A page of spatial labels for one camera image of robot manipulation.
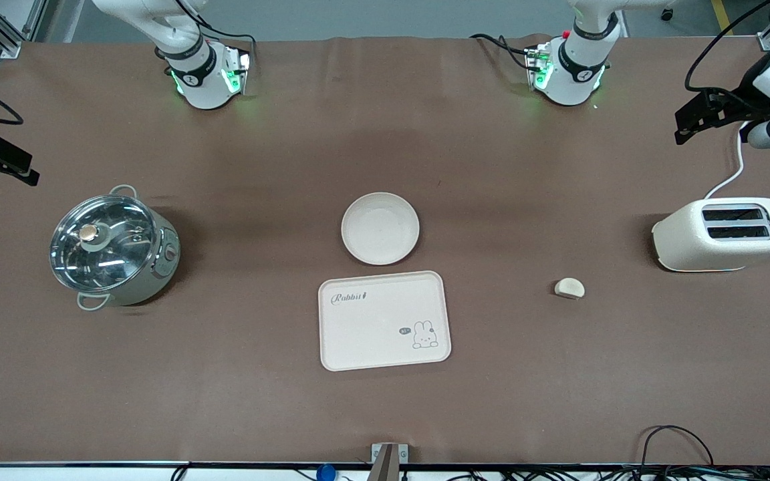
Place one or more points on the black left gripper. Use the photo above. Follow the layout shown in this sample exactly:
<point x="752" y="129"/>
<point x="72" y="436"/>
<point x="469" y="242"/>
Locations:
<point x="737" y="100"/>

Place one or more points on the white steamed bun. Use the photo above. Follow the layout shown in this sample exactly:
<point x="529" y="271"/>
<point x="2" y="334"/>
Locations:
<point x="569" y="288"/>

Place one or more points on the round cream plate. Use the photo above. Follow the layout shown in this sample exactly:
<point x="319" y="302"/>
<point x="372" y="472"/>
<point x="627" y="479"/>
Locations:
<point x="379" y="228"/>

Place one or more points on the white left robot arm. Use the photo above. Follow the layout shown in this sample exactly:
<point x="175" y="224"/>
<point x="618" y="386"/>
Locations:
<point x="575" y="73"/>

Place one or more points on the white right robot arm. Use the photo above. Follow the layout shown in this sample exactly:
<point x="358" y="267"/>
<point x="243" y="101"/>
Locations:
<point x="201" y="87"/>

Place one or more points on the cream rabbit print tray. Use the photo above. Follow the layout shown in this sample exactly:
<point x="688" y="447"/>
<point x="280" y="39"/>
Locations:
<point x="371" y="334"/>

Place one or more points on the cream two-slot toaster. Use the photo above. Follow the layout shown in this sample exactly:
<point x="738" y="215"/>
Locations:
<point x="692" y="244"/>

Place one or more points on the black caster wheel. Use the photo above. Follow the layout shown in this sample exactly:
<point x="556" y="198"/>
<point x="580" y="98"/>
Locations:
<point x="668" y="14"/>

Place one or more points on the glass pot lid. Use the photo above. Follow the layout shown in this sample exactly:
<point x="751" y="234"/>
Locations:
<point x="111" y="262"/>

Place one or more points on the pale green electric pot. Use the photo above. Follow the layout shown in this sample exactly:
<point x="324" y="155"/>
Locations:
<point x="158" y="275"/>

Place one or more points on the brown table mat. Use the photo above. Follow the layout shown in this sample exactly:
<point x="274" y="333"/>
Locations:
<point x="385" y="414"/>

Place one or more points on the small blue round object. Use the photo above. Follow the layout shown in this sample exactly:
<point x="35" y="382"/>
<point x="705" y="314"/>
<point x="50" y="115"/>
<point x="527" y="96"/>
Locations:
<point x="325" y="473"/>

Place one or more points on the grey metal camera bracket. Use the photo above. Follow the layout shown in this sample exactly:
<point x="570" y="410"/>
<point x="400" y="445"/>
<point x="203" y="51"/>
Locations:
<point x="385" y="462"/>

